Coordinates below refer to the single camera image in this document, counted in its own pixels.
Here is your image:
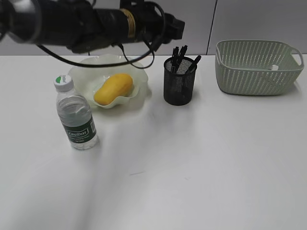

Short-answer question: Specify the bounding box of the black mesh pen holder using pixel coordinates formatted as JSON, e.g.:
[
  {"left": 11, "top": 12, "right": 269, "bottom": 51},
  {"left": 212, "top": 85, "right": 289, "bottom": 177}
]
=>
[{"left": 163, "top": 57, "right": 197, "bottom": 106}]

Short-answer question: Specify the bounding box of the yellow mango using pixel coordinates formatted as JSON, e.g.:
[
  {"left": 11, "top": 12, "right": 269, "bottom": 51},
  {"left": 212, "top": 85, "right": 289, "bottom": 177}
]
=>
[{"left": 94, "top": 73, "right": 133, "bottom": 105}]

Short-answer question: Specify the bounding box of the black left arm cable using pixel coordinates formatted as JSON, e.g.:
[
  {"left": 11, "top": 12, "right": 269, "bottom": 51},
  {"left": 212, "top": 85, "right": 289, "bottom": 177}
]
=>
[{"left": 35, "top": 2, "right": 168, "bottom": 70}]

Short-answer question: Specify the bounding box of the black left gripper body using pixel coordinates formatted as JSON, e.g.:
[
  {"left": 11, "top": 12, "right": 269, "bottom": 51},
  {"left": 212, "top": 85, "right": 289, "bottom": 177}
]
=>
[{"left": 134, "top": 1, "right": 185, "bottom": 46}]

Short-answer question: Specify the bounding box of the black marker pen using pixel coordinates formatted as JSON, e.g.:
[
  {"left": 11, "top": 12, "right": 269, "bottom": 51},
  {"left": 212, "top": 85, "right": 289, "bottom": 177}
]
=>
[
  {"left": 175, "top": 45, "right": 188, "bottom": 73},
  {"left": 188, "top": 55, "right": 201, "bottom": 72},
  {"left": 171, "top": 46, "right": 179, "bottom": 74}
]

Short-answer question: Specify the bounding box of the frosted green wavy plate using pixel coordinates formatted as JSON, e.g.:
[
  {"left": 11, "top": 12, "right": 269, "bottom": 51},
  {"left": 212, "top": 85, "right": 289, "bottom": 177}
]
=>
[{"left": 68, "top": 62, "right": 148, "bottom": 109}]

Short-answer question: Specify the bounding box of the clear water bottle green label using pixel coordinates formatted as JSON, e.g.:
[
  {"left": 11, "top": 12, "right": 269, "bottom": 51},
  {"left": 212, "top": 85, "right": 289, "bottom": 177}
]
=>
[{"left": 54, "top": 75, "right": 98, "bottom": 150}]

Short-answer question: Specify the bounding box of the pale green plastic basket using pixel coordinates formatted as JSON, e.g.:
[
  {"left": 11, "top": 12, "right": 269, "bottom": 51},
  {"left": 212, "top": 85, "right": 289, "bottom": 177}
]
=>
[{"left": 215, "top": 40, "right": 305, "bottom": 96}]

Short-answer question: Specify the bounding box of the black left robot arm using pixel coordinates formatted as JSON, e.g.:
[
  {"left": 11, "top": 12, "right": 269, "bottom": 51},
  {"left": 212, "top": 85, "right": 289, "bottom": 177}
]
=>
[{"left": 0, "top": 0, "right": 185, "bottom": 54}]

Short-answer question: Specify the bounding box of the waste paper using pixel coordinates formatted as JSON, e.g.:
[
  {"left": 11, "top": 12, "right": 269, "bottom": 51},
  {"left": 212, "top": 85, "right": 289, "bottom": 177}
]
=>
[{"left": 271, "top": 65, "right": 279, "bottom": 71}]

